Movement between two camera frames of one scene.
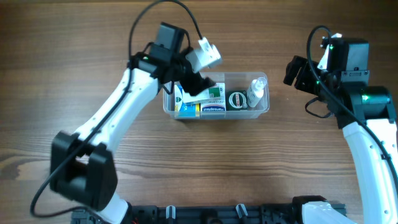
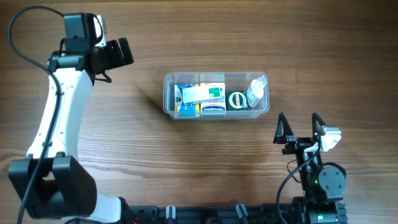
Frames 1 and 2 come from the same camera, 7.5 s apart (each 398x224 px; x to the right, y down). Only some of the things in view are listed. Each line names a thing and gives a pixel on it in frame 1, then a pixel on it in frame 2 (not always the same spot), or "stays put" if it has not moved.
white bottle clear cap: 255,91 stays put
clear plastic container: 235,95 stays put
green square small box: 235,99 stays put
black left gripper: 193,81 → 116,59
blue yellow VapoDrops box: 183,109 stays put
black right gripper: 303,81 → 297,143
